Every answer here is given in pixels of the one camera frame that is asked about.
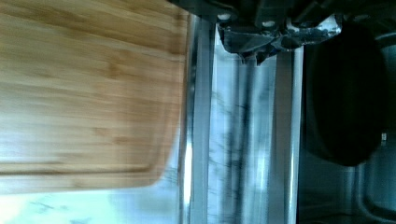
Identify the stainless steel toaster oven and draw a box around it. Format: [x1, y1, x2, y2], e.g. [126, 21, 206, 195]
[297, 31, 396, 224]

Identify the bamboo cutting board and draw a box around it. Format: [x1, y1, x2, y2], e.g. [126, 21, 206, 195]
[0, 0, 189, 194]

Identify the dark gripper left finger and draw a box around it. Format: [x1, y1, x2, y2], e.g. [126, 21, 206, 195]
[217, 23, 279, 65]

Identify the black round pan in oven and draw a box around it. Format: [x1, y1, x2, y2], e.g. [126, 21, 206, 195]
[304, 23, 389, 166]

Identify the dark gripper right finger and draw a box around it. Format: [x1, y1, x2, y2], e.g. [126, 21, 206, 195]
[278, 14, 342, 51]

